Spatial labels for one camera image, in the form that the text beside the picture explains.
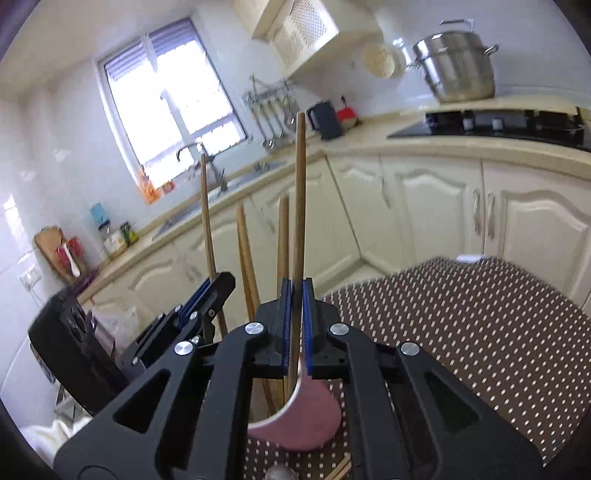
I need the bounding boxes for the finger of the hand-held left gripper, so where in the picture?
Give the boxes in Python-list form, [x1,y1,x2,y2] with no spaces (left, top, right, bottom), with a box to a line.
[121,279,211,357]
[134,271,236,370]

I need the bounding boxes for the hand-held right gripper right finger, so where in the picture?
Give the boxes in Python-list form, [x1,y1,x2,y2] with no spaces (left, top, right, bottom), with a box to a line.
[302,277,541,480]

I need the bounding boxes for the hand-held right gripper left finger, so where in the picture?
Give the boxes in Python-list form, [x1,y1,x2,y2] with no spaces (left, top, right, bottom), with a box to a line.
[53,277,294,480]

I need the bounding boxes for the bunch of wooden chopsticks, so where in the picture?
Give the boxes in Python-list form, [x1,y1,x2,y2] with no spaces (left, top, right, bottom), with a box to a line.
[235,195,354,480]

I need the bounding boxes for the single wooden chopstick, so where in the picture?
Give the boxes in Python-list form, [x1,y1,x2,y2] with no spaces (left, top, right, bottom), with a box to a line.
[200,154,229,333]

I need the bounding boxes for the pink utensil holder cup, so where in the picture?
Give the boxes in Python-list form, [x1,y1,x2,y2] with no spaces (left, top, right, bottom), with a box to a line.
[247,355,342,453]

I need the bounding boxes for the clear plastic bag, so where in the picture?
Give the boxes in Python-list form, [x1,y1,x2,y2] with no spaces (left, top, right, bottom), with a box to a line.
[88,302,139,352]

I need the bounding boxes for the steel sink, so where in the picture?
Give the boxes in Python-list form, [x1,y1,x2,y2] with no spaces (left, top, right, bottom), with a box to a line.
[152,159,287,238]

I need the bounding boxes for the clear seasoning jar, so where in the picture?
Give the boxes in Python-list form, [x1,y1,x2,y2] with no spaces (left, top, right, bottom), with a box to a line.
[102,222,129,259]

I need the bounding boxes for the red kitchen tool holder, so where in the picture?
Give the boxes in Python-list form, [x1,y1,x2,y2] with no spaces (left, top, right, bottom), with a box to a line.
[55,237,86,278]

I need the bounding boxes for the wooden chopping board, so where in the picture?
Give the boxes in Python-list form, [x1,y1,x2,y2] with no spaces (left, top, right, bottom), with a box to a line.
[34,225,90,287]

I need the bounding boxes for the steel faucet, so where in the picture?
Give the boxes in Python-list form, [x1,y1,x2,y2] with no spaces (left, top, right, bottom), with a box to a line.
[176,142,228,192]

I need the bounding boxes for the orange detergent bottle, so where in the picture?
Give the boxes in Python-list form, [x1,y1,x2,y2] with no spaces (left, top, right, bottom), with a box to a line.
[137,167,160,205]

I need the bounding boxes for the brown polka dot tablecloth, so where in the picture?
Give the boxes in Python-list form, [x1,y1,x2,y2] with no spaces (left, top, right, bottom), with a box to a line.
[240,256,591,480]

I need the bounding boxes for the hanging steel ladle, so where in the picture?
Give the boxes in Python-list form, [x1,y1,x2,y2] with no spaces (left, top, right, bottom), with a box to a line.
[259,104,274,149]

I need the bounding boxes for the cream base cabinets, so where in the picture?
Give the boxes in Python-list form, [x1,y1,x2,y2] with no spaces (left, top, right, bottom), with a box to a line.
[28,152,591,416]

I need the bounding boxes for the window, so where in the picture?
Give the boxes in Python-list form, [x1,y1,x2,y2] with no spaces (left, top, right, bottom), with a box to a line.
[96,17,247,171]

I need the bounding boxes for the black electric kettle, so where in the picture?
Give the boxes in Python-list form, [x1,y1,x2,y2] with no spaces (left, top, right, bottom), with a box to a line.
[307,100,343,140]

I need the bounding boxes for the beige kitchen countertop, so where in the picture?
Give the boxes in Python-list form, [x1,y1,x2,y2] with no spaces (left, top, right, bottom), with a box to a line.
[69,95,591,301]

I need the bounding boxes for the red container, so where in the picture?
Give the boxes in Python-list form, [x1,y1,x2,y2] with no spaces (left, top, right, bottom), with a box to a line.
[336,106,360,130]

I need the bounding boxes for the small cream lattice cabinet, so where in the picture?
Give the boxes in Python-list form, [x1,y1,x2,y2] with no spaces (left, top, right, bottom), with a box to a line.
[252,0,384,77]

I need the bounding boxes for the black gas cooktop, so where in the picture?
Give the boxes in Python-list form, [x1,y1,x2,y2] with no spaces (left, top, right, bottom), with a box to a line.
[387,108,591,152]

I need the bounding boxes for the steel steamer pot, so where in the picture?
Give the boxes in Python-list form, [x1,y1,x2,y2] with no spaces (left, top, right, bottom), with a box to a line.
[406,18,500,103]

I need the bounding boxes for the wire utensil rack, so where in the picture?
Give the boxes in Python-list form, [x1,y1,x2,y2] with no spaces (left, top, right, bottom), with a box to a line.
[242,74,296,109]

